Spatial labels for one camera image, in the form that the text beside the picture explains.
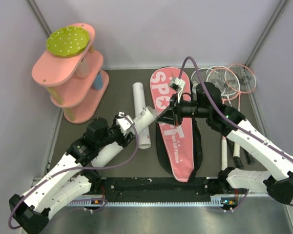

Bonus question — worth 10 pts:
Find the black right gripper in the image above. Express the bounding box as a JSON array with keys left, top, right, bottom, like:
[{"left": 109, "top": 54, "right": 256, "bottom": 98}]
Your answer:
[{"left": 156, "top": 93, "right": 210, "bottom": 127}]

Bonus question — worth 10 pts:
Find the white shuttlecock tube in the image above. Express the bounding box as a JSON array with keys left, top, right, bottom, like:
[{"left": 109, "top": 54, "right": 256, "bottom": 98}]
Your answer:
[
  {"left": 91, "top": 106, "right": 158, "bottom": 167},
  {"left": 132, "top": 82, "right": 151, "bottom": 149}
]

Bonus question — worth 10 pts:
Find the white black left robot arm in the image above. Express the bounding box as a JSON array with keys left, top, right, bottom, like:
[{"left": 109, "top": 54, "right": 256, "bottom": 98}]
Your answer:
[{"left": 8, "top": 113, "right": 145, "bottom": 234}]

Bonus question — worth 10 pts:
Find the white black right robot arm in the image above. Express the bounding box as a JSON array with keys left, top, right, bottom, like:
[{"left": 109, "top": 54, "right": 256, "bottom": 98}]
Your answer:
[{"left": 156, "top": 82, "right": 293, "bottom": 205}]

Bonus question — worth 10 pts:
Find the pink white badminton racket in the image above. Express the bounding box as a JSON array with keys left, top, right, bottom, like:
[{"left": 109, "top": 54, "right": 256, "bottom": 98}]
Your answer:
[{"left": 207, "top": 66, "right": 240, "bottom": 171}]

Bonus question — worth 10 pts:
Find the white shuttlecock tube on table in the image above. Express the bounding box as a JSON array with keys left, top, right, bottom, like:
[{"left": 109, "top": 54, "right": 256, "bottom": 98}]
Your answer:
[{"left": 132, "top": 82, "right": 151, "bottom": 149}]

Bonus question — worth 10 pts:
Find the pink sport racket bag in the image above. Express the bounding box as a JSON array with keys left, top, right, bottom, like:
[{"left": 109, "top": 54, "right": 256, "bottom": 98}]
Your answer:
[{"left": 150, "top": 67, "right": 203, "bottom": 183}]

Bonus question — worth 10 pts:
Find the blue cup on shelf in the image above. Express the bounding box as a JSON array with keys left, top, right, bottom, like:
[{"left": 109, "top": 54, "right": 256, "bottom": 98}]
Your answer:
[{"left": 91, "top": 71, "right": 104, "bottom": 90}]

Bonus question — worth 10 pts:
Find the pink three-tier wooden shelf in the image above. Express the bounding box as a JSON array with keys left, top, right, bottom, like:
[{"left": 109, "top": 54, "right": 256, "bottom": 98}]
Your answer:
[{"left": 32, "top": 23, "right": 109, "bottom": 124}]

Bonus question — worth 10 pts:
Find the beige cup on shelf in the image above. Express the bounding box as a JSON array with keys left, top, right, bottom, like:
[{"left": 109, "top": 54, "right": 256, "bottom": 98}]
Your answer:
[{"left": 76, "top": 57, "right": 89, "bottom": 79}]

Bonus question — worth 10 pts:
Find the green polka dot plate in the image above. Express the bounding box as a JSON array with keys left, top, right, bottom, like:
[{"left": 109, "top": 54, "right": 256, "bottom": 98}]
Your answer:
[{"left": 46, "top": 26, "right": 90, "bottom": 58}]

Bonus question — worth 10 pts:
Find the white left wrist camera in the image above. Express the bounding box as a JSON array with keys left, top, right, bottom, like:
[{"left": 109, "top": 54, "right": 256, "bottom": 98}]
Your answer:
[{"left": 116, "top": 112, "right": 134, "bottom": 135}]

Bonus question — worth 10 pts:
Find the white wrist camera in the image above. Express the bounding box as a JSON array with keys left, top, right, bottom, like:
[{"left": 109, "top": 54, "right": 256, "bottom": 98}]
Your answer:
[
  {"left": 169, "top": 77, "right": 186, "bottom": 92},
  {"left": 116, "top": 112, "right": 134, "bottom": 135}
]

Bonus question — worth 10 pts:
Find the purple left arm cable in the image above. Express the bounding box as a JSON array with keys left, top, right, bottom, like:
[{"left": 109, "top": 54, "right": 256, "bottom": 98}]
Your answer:
[{"left": 7, "top": 114, "right": 139, "bottom": 231}]

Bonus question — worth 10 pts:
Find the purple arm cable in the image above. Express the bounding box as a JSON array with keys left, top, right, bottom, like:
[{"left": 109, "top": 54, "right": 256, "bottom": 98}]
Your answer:
[
  {"left": 7, "top": 114, "right": 139, "bottom": 231},
  {"left": 179, "top": 56, "right": 293, "bottom": 208}
]

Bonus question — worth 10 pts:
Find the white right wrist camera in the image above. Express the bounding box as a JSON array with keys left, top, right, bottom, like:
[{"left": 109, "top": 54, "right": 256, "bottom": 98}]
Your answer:
[{"left": 169, "top": 77, "right": 186, "bottom": 92}]

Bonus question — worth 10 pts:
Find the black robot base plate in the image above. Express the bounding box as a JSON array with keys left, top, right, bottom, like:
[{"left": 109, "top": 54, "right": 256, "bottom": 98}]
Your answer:
[{"left": 99, "top": 177, "right": 236, "bottom": 202}]

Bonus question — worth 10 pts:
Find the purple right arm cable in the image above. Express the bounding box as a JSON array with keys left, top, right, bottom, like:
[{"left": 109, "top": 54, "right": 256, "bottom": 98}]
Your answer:
[{"left": 179, "top": 56, "right": 293, "bottom": 208}]

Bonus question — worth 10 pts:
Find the grey slotted cable duct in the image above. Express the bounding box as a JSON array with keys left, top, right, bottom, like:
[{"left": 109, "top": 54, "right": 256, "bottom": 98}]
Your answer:
[{"left": 67, "top": 195, "right": 237, "bottom": 208}]

